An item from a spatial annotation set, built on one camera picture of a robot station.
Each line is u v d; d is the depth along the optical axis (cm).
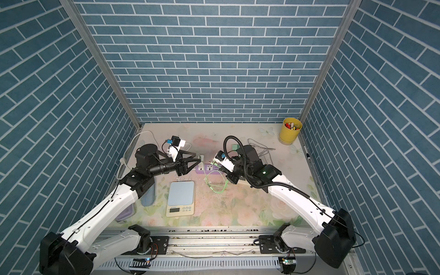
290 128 100
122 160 103
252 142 112
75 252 38
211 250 74
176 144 61
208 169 96
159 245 73
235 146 106
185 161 63
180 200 84
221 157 63
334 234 38
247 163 57
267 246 74
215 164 73
